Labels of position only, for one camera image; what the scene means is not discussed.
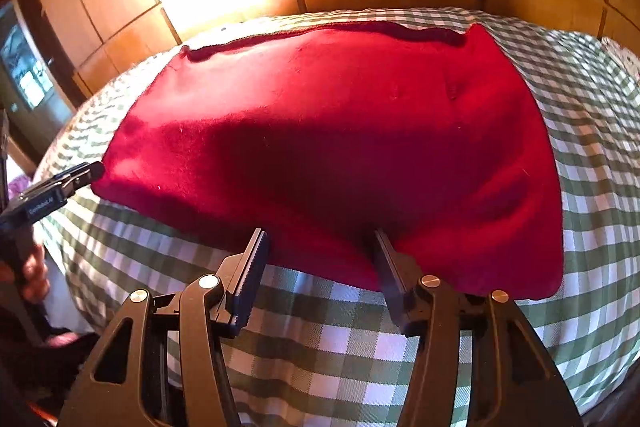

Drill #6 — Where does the red knit garment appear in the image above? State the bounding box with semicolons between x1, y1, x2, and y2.
90;21;565;301

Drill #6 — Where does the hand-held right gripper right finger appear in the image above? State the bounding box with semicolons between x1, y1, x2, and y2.
374;228;584;427

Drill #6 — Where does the green checked blanket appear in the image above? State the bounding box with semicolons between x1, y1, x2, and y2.
32;6;640;427

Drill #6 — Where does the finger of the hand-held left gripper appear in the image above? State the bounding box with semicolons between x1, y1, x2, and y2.
20;160;106;200

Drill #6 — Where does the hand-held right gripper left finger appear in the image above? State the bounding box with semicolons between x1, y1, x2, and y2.
57;228;271;427

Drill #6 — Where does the glass window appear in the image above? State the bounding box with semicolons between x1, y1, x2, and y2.
0;0;68;125

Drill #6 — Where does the person's left hand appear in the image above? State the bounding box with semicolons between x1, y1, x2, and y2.
22;241;51;307

